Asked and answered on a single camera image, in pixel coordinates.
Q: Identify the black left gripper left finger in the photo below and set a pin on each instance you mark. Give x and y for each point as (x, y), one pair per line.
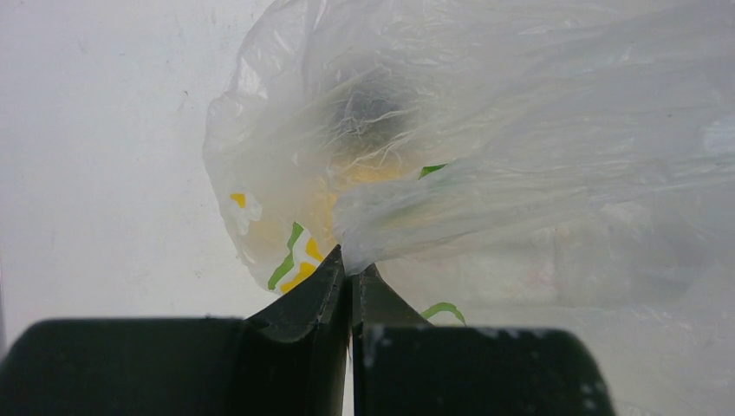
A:
(287, 359)

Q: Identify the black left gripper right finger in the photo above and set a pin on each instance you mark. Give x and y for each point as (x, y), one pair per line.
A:
(404, 365)

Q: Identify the dark brown fake fruit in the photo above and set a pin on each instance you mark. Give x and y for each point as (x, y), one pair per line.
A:
(370, 112)

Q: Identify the clear plastic bag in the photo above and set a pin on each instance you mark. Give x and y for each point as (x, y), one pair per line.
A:
(576, 170)

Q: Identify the yellow fake fruit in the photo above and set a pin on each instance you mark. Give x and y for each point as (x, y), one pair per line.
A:
(345, 174)

